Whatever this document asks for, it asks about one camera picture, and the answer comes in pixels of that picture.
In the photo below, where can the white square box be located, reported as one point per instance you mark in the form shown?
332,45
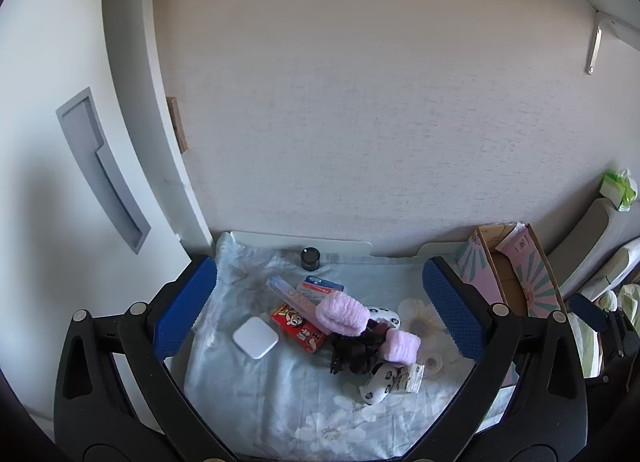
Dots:
255,337

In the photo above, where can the green tissue pack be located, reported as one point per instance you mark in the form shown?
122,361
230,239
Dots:
617,189

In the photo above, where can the blue red floss box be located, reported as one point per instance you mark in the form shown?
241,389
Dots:
326,286

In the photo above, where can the clear tape roll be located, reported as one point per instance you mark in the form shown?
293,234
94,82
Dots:
432,358

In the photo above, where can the dark round jar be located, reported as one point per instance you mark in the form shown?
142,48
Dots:
310,259

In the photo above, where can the black hair claw clip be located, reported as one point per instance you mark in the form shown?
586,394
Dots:
355,354

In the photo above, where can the white wall bracket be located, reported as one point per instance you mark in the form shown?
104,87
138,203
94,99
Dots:
597,44

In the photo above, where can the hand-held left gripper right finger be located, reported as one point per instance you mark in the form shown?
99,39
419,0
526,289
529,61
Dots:
452,307

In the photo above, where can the cardboard box with pink print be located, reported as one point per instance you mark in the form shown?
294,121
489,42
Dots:
510,282

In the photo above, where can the red cartoon box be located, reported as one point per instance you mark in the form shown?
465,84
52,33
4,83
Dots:
295,328

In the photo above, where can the panda print sock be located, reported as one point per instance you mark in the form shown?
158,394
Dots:
387,313
377,384

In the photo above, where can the printed tissue pack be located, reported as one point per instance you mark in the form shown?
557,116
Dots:
412,378

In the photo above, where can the wooden wall block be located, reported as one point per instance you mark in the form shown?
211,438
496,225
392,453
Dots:
177,124

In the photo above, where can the cream cushion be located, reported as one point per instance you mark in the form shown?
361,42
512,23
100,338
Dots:
615,262

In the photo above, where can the white wardrobe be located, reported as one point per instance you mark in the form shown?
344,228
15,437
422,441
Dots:
135,92

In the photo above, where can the long pink box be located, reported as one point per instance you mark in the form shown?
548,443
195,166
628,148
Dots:
287,292

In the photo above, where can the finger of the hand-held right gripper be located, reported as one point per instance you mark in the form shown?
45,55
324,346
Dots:
582,305

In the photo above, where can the green yellow striped blanket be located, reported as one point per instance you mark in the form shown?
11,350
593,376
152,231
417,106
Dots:
590,342

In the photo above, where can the pink fuzzy sock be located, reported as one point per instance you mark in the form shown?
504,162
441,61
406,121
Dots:
402,347
340,314

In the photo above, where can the floral printed cloth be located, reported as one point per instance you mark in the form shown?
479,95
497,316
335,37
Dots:
280,392

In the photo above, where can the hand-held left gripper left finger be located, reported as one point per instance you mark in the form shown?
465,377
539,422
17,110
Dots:
185,307

